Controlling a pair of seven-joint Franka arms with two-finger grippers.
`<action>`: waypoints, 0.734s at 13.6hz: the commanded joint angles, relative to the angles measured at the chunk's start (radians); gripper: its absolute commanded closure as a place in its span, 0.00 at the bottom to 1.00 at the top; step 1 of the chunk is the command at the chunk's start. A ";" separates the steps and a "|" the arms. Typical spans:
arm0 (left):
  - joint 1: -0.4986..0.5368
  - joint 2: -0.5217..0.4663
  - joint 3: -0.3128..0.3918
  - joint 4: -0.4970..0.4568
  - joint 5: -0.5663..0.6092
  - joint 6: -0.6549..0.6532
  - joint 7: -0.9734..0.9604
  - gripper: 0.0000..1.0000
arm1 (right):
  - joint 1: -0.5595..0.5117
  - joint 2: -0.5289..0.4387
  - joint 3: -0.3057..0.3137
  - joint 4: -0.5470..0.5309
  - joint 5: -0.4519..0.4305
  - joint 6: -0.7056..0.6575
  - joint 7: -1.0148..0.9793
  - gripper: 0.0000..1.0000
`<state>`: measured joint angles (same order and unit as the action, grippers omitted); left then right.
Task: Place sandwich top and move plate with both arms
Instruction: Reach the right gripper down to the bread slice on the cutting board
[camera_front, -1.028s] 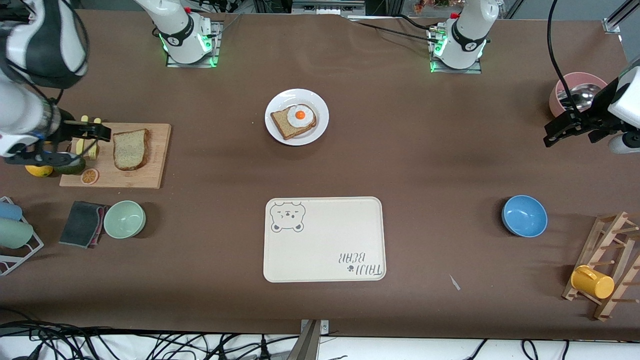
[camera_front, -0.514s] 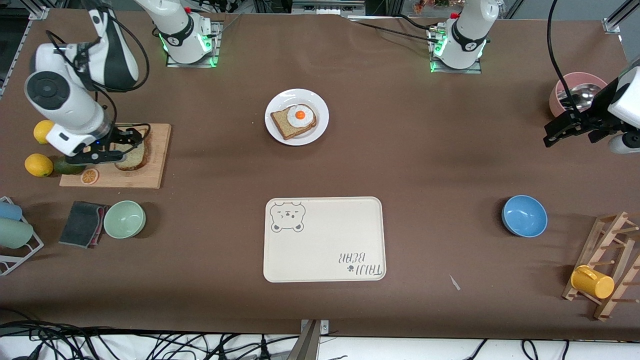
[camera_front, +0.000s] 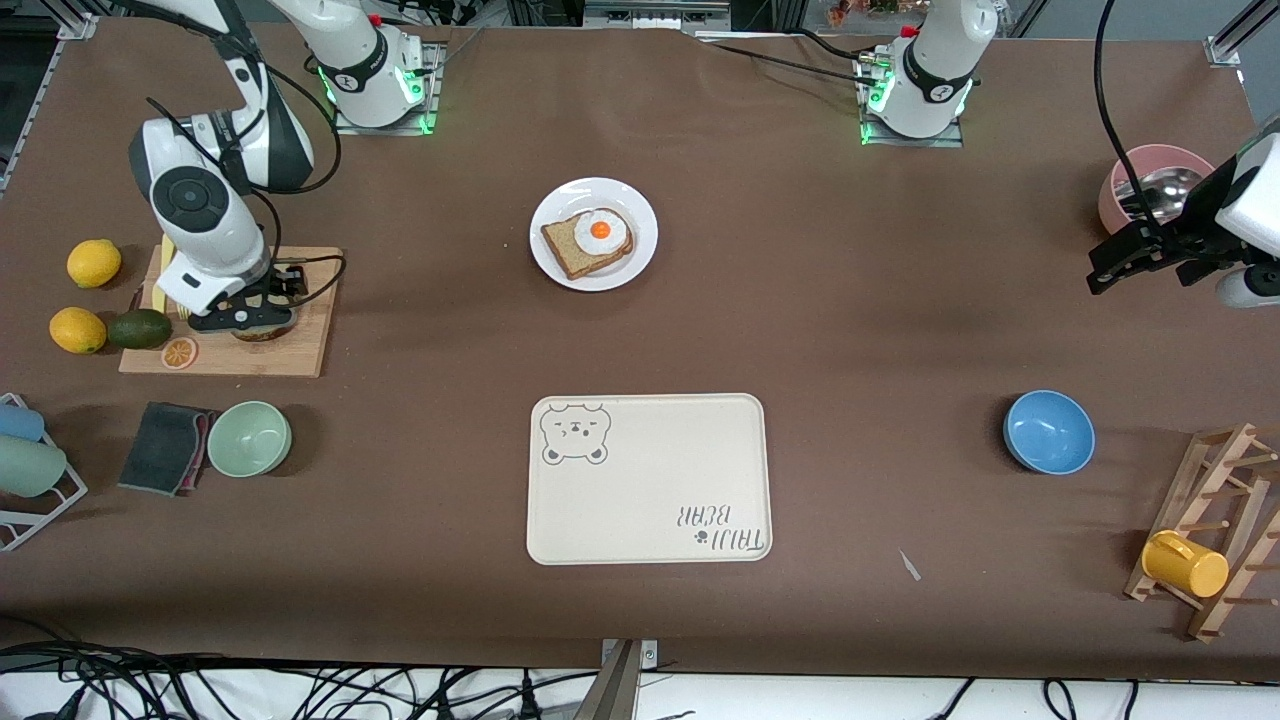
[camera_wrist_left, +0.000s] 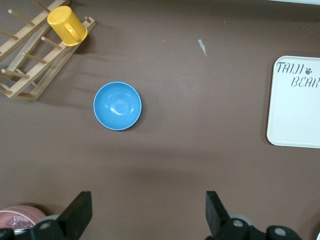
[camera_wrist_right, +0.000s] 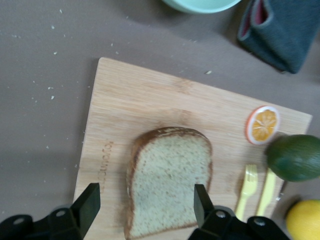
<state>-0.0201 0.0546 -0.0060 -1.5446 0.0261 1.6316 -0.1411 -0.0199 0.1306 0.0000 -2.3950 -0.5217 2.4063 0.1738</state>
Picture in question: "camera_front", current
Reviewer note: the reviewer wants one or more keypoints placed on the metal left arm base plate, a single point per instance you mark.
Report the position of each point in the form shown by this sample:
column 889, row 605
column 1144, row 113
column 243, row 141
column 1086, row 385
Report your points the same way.
column 920, row 142

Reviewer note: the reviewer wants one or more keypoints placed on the yellow cup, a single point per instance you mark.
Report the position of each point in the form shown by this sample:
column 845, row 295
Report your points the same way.
column 1190, row 568

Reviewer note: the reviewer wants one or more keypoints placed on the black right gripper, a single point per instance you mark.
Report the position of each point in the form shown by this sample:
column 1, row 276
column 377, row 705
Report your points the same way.
column 277, row 284

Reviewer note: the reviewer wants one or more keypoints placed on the light blue cup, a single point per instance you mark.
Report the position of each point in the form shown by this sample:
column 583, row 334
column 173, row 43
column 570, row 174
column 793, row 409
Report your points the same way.
column 20, row 422

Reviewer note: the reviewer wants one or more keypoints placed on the pink bowl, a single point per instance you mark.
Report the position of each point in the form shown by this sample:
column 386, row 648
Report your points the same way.
column 1106, row 205

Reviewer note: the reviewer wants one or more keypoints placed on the brown bread slice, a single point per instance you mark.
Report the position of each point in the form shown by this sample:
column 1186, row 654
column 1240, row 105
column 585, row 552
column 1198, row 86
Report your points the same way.
column 262, row 336
column 562, row 245

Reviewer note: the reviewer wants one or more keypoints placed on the grey metal equipment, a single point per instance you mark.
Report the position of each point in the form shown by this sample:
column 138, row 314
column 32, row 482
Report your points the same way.
column 655, row 14

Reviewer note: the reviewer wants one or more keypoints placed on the cream bear print tray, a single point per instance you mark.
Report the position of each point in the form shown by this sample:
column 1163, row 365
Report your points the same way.
column 650, row 500

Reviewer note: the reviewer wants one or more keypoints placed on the metal ladle spoon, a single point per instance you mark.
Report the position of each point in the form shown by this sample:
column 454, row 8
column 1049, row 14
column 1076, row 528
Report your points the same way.
column 1165, row 185

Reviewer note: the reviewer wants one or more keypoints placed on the blue bowl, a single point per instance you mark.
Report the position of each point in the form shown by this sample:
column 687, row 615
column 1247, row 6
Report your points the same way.
column 1048, row 432

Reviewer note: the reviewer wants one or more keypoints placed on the pale green bowl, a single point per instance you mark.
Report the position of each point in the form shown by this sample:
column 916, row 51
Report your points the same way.
column 248, row 440

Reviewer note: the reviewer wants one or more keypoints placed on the fried egg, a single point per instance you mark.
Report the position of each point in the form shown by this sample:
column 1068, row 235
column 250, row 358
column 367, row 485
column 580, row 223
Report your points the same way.
column 600, row 230

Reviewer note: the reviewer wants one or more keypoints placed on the aluminium corner bracket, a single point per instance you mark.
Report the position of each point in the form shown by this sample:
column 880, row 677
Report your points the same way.
column 80, row 26
column 1225, row 52

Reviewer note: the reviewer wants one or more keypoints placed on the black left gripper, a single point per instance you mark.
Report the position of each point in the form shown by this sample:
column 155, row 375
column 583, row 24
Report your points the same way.
column 1192, row 223

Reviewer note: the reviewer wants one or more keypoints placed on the small pale paper scrap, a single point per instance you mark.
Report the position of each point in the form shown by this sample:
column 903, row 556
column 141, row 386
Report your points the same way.
column 909, row 566

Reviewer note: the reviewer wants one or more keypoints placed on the wooden cutting board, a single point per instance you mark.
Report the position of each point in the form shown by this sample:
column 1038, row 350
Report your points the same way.
column 300, row 350

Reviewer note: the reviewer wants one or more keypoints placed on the grey folded cloth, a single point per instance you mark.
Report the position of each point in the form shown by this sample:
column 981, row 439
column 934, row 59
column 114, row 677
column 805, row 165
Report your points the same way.
column 160, row 448

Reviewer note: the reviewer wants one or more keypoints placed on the wooden cup rack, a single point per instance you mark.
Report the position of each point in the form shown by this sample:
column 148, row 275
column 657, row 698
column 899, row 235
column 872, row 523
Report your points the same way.
column 1188, row 505

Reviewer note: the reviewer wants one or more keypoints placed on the white round plate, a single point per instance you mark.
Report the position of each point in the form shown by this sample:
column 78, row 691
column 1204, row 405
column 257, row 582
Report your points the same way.
column 645, row 235

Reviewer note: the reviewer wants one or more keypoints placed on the dark green avocado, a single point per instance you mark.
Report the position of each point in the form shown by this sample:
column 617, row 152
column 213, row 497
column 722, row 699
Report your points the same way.
column 140, row 330

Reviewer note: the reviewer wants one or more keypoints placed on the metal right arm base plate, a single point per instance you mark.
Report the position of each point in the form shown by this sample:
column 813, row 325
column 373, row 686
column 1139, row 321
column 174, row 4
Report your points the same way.
column 432, row 70

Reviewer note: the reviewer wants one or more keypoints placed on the orange slice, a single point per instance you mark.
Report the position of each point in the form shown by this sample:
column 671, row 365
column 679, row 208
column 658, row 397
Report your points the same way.
column 180, row 353

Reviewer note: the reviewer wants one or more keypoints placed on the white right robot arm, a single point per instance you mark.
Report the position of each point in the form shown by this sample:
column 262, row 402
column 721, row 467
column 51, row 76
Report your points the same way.
column 225, row 250

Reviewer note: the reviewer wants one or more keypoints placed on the yellow plastic knife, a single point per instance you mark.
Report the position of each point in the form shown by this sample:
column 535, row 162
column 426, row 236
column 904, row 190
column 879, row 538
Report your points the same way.
column 157, row 298

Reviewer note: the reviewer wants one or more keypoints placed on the teal green cup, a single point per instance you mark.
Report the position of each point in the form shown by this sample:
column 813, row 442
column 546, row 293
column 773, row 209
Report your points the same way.
column 30, row 467

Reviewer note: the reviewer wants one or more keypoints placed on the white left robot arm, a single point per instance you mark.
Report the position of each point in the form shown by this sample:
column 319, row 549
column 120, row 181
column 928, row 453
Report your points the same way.
column 940, row 70

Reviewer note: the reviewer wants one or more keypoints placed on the yellow lemon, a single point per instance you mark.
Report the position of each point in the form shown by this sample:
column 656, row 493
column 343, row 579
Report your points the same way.
column 77, row 331
column 92, row 264

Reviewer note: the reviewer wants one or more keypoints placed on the grey metal bar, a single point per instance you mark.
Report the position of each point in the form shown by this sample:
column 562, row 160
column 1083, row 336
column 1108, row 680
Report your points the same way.
column 615, row 690

